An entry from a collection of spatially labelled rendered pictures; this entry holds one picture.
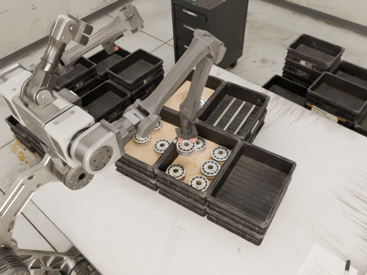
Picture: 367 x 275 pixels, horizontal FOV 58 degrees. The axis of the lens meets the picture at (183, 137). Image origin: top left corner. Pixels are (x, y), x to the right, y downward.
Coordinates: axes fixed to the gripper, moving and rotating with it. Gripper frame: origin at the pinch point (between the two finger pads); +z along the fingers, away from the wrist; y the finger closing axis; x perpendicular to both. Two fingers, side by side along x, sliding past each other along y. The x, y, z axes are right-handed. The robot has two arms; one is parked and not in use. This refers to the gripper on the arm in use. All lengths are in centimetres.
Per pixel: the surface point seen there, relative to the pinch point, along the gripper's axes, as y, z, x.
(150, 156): 18.6, 14.0, -6.9
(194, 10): -44, 9, -156
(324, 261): -51, 25, 64
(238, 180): -23.0, 13.2, 19.3
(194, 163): -3.9, 13.4, 3.4
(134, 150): 26.9, 14.1, -13.4
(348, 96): -143, 42, -56
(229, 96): -39, 12, -44
